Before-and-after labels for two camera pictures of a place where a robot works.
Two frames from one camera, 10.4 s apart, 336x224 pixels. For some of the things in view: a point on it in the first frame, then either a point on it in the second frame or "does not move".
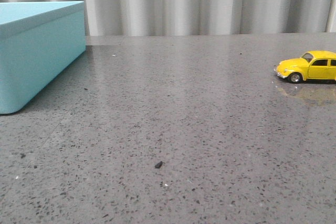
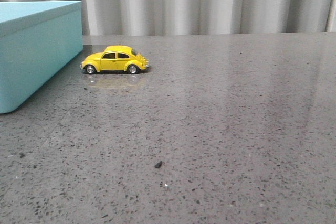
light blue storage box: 38,39 does not move
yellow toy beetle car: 314,64 to 117,58
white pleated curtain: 176,3 does not move
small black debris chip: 158,165 does not move
